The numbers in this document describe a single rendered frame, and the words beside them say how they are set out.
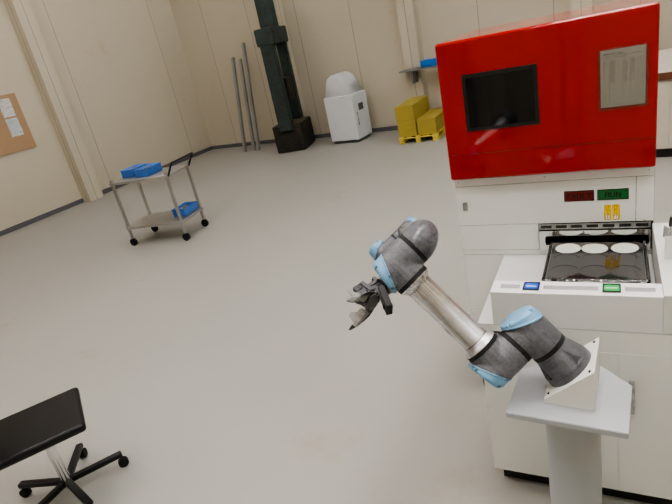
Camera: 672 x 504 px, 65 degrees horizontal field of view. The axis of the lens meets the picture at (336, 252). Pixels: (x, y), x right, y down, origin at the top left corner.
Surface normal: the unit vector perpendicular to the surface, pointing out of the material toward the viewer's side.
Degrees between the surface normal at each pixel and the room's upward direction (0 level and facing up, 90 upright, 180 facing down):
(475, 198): 90
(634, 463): 90
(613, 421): 0
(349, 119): 90
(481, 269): 90
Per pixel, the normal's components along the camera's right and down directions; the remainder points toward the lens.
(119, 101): 0.86, 0.02
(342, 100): -0.52, 0.42
